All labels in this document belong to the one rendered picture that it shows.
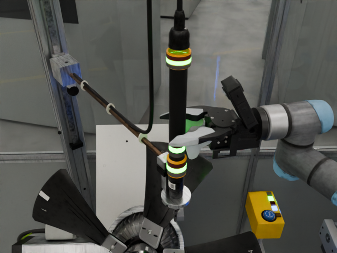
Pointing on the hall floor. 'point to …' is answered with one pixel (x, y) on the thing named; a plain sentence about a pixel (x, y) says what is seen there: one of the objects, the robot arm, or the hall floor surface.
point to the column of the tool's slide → (75, 166)
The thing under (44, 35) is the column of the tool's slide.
